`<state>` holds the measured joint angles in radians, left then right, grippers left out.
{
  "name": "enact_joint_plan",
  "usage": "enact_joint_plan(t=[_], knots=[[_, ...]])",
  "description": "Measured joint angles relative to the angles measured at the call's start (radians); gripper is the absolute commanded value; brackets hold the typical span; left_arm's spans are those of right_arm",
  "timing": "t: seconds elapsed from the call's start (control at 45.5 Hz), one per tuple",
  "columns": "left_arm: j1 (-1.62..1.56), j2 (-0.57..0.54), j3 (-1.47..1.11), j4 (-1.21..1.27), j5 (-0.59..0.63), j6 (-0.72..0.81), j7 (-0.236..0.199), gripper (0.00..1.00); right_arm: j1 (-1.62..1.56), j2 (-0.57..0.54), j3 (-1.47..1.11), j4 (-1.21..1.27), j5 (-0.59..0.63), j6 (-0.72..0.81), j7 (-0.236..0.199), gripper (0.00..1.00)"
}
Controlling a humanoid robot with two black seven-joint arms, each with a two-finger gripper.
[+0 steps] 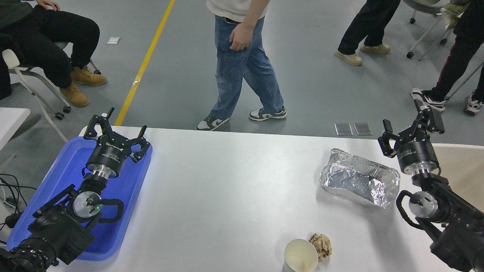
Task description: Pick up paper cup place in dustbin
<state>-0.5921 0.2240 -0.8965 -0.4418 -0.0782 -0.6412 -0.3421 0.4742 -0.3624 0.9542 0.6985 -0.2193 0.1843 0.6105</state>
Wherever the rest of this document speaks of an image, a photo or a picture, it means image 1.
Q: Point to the silver foil tray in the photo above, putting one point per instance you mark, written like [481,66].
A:
[355,181]

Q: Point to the black plug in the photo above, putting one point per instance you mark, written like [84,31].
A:
[13,220]

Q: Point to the person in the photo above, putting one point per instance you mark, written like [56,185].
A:
[45,34]
[234,68]
[459,56]
[368,22]

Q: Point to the blue plastic tray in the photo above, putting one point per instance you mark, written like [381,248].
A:
[128,189]

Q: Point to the grey wheeled chair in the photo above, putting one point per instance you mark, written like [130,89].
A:
[425,36]

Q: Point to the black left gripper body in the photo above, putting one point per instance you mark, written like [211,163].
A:
[107,156]

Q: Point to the person's hand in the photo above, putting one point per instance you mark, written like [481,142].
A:
[48,3]

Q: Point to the person's left hand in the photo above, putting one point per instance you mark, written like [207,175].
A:
[241,37]

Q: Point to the white paper cup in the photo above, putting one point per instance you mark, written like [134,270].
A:
[300,255]

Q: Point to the white wheeled chair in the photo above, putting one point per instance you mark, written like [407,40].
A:
[34,92]

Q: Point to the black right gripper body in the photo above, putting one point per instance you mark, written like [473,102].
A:
[418,156]

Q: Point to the grey floor plate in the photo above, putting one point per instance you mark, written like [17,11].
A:
[363,129]
[343,129]

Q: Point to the large pale bin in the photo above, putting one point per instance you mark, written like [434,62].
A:
[461,170]

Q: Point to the white side table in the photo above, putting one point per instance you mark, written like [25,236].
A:
[11,121]

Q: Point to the crumpled tan paper ball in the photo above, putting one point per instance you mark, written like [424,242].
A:
[321,245]

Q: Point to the white paper scrap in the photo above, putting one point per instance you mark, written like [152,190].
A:
[113,40]

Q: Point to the tan green cloth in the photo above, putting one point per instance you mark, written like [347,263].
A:
[452,15]

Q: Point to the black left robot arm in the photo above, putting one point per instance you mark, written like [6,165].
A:
[56,230]

